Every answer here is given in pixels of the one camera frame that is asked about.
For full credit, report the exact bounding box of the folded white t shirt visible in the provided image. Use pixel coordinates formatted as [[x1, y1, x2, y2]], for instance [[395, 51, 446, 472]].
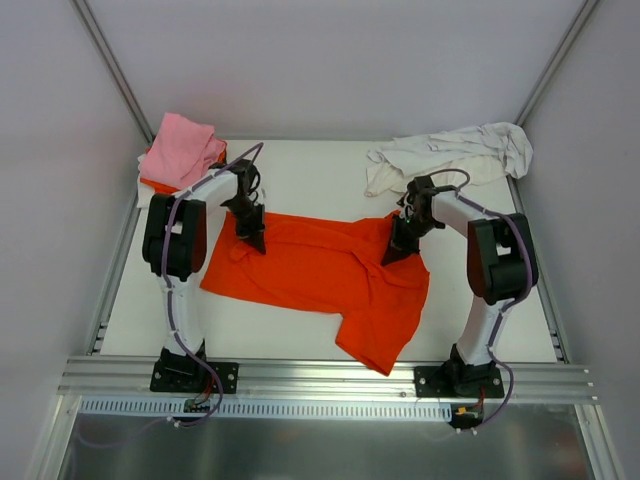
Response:
[[137, 153, 155, 209]]

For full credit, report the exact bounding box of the aluminium mounting rail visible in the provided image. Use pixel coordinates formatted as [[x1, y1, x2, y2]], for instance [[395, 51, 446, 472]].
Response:
[[57, 355, 600, 405]]

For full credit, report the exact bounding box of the folded orange t shirt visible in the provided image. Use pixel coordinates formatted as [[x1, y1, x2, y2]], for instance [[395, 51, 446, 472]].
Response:
[[138, 142, 227, 193]]

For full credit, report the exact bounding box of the orange t shirt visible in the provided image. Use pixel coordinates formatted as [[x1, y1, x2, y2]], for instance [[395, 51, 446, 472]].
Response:
[[138, 142, 227, 193], [200, 213, 430, 375]]

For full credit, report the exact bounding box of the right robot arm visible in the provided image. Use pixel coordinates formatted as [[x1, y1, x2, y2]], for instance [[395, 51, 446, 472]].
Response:
[[381, 175, 539, 398]]

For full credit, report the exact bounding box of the right corner frame post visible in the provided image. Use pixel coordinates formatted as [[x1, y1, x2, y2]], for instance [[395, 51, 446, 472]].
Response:
[[515, 0, 602, 127]]

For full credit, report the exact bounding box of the crumpled white t shirt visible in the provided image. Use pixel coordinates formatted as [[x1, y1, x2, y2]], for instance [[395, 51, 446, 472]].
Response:
[[364, 122, 533, 197]]

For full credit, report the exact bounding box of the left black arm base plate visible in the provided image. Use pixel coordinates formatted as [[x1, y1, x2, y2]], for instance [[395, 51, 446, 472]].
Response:
[[149, 356, 239, 394]]

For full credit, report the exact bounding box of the white slotted cable duct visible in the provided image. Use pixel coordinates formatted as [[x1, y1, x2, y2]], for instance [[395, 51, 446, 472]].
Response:
[[78, 396, 452, 423]]

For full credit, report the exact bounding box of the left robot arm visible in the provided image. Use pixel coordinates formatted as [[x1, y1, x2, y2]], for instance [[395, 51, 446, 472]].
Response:
[[142, 159, 266, 391]]

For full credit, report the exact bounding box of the folded pink t shirt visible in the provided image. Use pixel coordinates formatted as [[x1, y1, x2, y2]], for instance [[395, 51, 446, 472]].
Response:
[[139, 111, 227, 191]]

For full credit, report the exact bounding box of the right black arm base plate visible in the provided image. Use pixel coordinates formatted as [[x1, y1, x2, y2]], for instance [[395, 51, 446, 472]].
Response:
[[413, 361, 505, 399]]

